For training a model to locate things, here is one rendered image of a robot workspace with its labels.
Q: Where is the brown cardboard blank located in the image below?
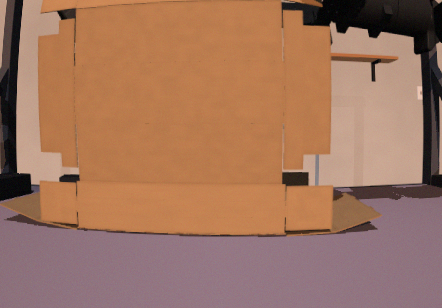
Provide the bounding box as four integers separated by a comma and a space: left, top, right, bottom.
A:
0, 0, 382, 237

